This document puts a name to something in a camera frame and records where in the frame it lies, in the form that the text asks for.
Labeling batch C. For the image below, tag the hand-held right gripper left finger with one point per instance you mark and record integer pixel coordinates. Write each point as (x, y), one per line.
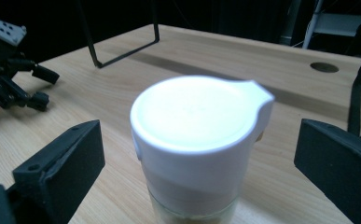
(67, 168)

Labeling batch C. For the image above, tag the white metal stand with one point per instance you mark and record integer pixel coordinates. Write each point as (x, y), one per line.
(336, 23)

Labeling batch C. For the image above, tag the thin black metal frame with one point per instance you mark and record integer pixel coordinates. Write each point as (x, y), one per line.
(93, 46)

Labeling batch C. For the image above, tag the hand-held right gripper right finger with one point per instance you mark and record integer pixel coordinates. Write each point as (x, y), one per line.
(340, 168)

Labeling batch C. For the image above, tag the white lidded cup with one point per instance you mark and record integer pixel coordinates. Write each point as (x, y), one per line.
(197, 124)

